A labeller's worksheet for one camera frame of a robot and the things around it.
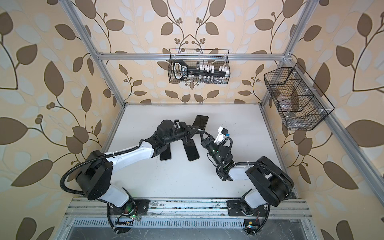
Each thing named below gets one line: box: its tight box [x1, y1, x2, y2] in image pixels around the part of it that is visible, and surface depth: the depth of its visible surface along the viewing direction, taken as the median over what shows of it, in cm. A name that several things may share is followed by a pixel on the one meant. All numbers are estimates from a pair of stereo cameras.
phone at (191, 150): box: [183, 139, 200, 162], surface depth 96 cm
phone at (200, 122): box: [192, 115, 209, 131], surface depth 86 cm
